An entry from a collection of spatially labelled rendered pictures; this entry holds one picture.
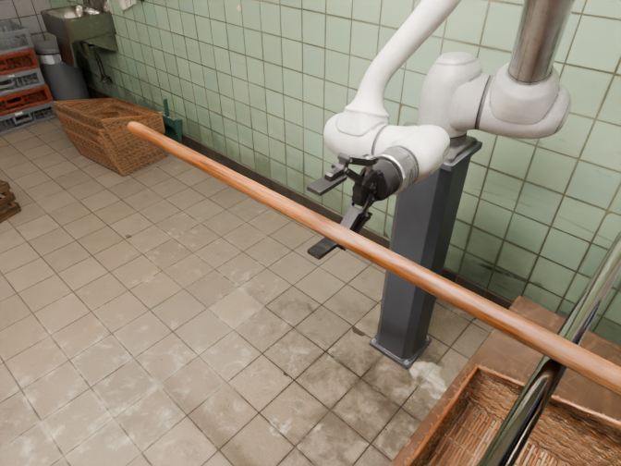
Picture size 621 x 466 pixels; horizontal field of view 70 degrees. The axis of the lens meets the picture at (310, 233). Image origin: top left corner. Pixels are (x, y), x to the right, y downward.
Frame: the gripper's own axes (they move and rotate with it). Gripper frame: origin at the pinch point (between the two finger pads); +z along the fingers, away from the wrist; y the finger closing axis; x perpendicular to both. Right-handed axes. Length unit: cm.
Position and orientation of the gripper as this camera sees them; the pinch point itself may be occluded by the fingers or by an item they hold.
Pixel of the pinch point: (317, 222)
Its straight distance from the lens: 76.8
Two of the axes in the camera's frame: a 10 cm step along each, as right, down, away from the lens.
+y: 0.0, 7.9, 6.2
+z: -6.7, 4.6, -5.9
